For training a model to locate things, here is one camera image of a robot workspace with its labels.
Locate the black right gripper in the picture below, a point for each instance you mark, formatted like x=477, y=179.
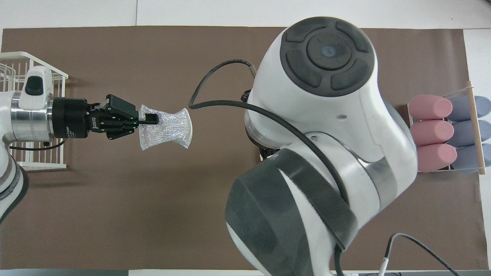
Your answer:
x=268, y=153

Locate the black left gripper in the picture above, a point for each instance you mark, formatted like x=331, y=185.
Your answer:
x=73, y=119

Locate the silver mesh sponge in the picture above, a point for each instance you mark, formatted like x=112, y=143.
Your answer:
x=168, y=130

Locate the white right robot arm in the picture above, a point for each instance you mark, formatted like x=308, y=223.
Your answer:
x=326, y=126

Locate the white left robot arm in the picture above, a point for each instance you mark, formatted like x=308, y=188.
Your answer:
x=27, y=122

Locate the brown table mat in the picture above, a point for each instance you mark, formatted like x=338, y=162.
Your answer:
x=134, y=211

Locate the pink cup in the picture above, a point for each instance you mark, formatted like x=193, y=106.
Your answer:
x=431, y=133
x=429, y=107
x=435, y=158

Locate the clear acrylic cup rack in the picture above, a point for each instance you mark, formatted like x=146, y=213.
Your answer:
x=445, y=168

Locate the blue cup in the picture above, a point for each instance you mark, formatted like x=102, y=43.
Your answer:
x=466, y=134
x=462, y=109
x=466, y=159

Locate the wooden dowel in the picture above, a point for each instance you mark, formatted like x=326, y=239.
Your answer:
x=477, y=134

